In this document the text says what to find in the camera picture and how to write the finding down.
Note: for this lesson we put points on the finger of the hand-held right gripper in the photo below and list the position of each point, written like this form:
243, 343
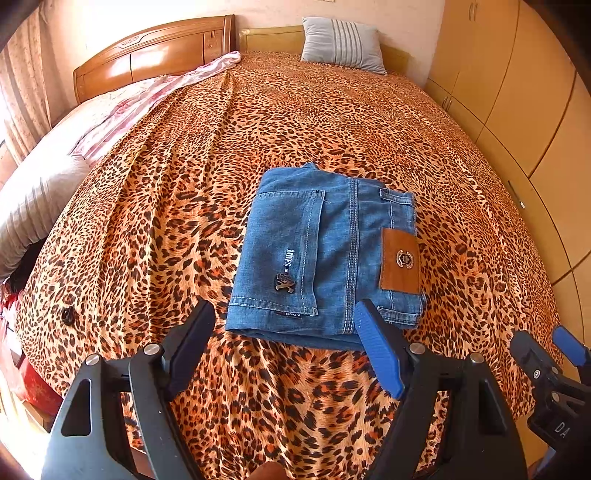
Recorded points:
531, 355
570, 344

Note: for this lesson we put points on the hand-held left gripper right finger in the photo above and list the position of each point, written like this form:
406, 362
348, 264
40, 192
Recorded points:
378, 350

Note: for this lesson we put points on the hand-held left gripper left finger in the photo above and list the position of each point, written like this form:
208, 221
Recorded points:
191, 339

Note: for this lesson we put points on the blue denim pants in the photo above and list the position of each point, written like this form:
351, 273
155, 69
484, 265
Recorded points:
323, 254

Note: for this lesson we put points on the small black object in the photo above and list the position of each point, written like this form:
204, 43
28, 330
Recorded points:
68, 316

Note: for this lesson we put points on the leopard print blanket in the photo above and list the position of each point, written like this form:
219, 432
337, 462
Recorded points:
184, 207

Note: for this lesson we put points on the red cloth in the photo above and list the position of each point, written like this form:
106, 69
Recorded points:
27, 378

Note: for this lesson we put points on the grey duvet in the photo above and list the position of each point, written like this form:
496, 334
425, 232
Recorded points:
41, 198

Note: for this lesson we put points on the pink floral sheet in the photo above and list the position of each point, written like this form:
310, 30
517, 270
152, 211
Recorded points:
138, 101

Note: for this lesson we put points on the tan wooden wardrobe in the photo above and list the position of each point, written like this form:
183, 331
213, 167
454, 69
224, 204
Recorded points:
521, 92

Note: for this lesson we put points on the brown wooden headboard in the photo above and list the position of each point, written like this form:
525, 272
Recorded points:
152, 55

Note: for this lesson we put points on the pale patterned curtain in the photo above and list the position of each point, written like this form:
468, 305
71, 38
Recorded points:
23, 83

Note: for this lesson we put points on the grey striped pillow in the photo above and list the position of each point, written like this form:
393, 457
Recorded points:
341, 44

